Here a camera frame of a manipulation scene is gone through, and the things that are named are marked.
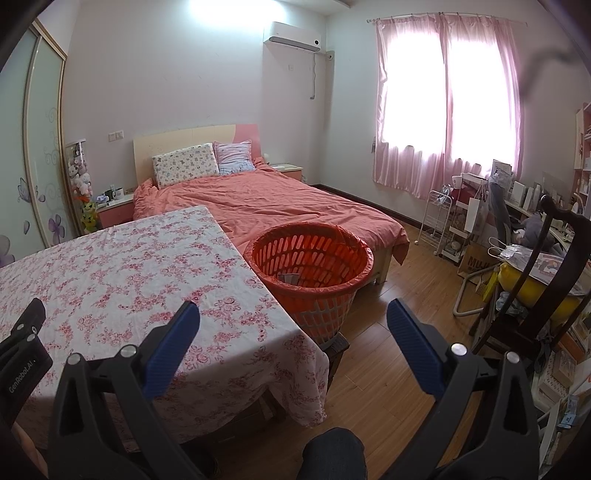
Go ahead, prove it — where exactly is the yellow plastic tub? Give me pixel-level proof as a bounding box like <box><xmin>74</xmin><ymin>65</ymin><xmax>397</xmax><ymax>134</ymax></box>
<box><xmin>499</xmin><ymin>263</ymin><xmax>585</xmax><ymax>313</ymax></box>

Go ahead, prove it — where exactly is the dark wooden chair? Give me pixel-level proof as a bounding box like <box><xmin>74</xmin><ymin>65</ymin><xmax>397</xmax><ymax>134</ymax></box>
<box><xmin>471</xmin><ymin>195</ymin><xmax>591</xmax><ymax>366</ymax></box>

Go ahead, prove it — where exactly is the plush toy holder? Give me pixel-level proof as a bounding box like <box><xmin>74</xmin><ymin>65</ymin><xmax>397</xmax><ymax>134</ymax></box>
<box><xmin>66</xmin><ymin>138</ymin><xmax>93</xmax><ymax>200</ymax></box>

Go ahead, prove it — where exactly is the white wire trolley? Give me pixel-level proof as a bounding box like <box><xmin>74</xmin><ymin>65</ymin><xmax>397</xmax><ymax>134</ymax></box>
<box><xmin>418</xmin><ymin>190</ymin><xmax>452</xmax><ymax>257</ymax></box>

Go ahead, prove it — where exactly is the white paper bag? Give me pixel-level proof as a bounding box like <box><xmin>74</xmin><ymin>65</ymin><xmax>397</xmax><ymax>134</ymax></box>
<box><xmin>464</xmin><ymin>196</ymin><xmax>488</xmax><ymax>234</ymax></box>

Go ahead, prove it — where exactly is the bed with pink duvet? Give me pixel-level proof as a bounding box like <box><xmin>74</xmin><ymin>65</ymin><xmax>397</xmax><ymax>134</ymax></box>
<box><xmin>133</xmin><ymin>161</ymin><xmax>411</xmax><ymax>267</ymax></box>

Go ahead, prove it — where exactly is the floral white pillow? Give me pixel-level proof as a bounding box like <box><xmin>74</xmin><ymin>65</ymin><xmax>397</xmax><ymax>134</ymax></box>
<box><xmin>152</xmin><ymin>143</ymin><xmax>221</xmax><ymax>189</ymax></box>

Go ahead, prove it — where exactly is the beige pink bed headboard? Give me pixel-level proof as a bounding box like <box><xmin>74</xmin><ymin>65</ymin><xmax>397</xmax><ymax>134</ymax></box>
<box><xmin>133</xmin><ymin>123</ymin><xmax>260</xmax><ymax>184</ymax></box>

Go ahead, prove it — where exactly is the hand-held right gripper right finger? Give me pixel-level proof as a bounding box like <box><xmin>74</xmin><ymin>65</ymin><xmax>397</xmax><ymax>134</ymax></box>
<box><xmin>376</xmin><ymin>299</ymin><xmax>541</xmax><ymax>480</ymax></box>

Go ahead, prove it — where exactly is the white air conditioner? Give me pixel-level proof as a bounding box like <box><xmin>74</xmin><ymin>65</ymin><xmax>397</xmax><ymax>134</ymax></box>
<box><xmin>263</xmin><ymin>21</ymin><xmax>322</xmax><ymax>53</ymax></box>

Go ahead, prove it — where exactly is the green plush toy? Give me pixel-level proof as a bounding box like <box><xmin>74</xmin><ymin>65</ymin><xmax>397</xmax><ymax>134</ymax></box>
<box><xmin>81</xmin><ymin>200</ymin><xmax>99</xmax><ymax>234</ymax></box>

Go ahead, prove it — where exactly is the dark wooden stool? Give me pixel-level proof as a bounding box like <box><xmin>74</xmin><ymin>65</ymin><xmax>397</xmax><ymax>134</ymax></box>
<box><xmin>323</xmin><ymin>333</ymin><xmax>351</xmax><ymax>371</ymax></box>

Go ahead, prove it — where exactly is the striped pink pillow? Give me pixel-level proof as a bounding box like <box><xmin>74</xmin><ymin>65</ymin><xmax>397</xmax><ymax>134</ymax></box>
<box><xmin>213</xmin><ymin>141</ymin><xmax>256</xmax><ymax>175</ymax></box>

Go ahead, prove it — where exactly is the flower print sliding wardrobe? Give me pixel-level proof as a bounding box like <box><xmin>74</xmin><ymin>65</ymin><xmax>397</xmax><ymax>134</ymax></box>
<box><xmin>0</xmin><ymin>18</ymin><xmax>75</xmax><ymax>269</ymax></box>

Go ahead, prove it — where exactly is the person's leg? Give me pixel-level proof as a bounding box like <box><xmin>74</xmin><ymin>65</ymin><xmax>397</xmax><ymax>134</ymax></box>
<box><xmin>298</xmin><ymin>427</ymin><xmax>368</xmax><ymax>480</ymax></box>

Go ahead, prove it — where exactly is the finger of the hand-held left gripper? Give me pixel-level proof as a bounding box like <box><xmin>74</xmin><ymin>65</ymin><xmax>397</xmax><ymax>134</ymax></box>
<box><xmin>0</xmin><ymin>298</ymin><xmax>47</xmax><ymax>358</ymax></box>

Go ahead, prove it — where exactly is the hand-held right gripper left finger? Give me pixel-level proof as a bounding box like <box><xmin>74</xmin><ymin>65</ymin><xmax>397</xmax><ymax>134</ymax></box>
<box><xmin>48</xmin><ymin>300</ymin><xmax>218</xmax><ymax>480</ymax></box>

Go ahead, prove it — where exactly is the orange plastic basket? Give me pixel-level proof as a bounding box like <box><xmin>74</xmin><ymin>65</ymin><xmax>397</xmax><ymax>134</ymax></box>
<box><xmin>243</xmin><ymin>222</ymin><xmax>375</xmax><ymax>345</ymax></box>

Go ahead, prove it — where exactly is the pink curtain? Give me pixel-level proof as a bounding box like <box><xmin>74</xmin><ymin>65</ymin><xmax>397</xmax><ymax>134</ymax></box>
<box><xmin>372</xmin><ymin>13</ymin><xmax>526</xmax><ymax>200</ymax></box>

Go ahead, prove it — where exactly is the pink white nightstand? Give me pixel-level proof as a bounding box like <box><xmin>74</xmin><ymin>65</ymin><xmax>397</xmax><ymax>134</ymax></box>
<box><xmin>95</xmin><ymin>193</ymin><xmax>136</xmax><ymax>230</ymax></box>
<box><xmin>268</xmin><ymin>162</ymin><xmax>304</xmax><ymax>184</ymax></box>

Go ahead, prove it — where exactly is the pink floral tablecloth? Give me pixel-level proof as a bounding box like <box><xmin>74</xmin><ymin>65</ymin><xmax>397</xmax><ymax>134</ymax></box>
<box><xmin>0</xmin><ymin>205</ymin><xmax>329</xmax><ymax>456</ymax></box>

